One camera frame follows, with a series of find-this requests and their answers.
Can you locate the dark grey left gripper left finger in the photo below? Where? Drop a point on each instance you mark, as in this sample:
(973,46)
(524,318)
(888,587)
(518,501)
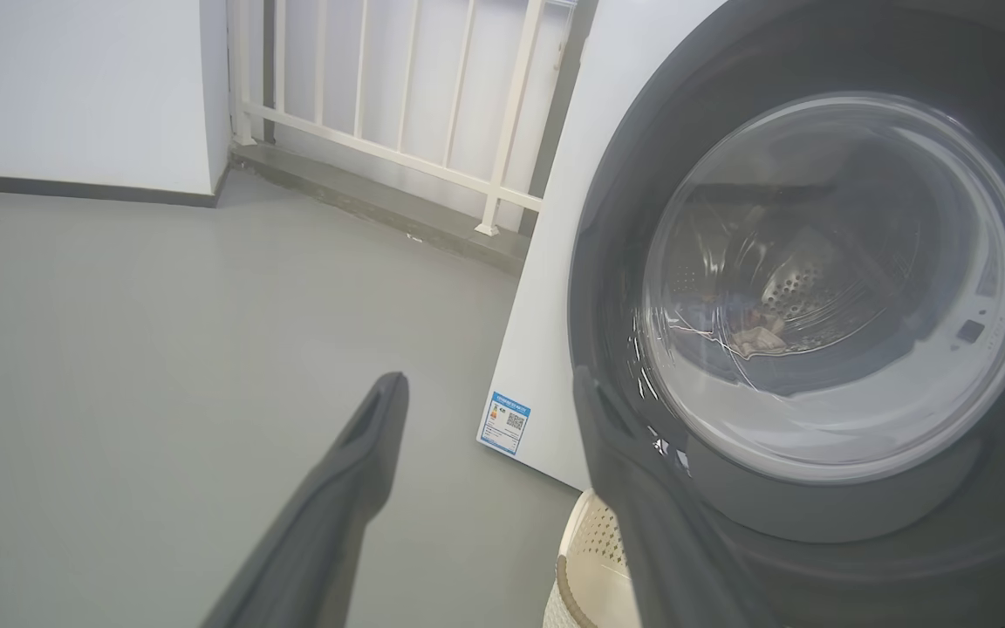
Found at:
(337,506)

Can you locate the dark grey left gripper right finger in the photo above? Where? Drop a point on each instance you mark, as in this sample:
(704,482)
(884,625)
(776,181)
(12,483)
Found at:
(651,523)

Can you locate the black washing machine door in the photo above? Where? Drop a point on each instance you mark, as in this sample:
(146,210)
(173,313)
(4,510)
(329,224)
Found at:
(816,541)

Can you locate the cream garment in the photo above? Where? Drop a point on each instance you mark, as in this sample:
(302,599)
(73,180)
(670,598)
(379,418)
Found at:
(755,338)

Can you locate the white front-load washing machine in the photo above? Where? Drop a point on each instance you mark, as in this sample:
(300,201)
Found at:
(546,305)

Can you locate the stainless steel washer drum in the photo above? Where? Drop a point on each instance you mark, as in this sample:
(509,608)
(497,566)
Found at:
(808,279)

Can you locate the cream perforated laundry basket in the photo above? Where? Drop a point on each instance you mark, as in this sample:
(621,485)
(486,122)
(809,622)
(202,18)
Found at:
(594,576)

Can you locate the blue energy label sticker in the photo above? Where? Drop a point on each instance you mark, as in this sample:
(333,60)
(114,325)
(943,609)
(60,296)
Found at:
(504,423)

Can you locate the white metal railing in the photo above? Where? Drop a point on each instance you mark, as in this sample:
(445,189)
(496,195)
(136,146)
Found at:
(511,105)

